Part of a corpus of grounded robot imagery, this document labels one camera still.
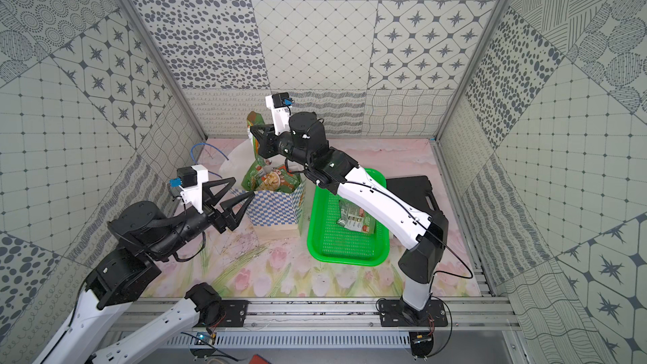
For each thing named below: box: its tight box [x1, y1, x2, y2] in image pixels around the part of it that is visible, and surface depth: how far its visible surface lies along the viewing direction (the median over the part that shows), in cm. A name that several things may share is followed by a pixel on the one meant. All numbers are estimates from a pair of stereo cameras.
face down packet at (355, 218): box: [336, 198, 376, 234], surface depth 94 cm
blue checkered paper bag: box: [220, 141, 306, 241], surface depth 81 cm
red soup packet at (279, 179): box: [241, 161, 304, 194], surface depth 95 cm
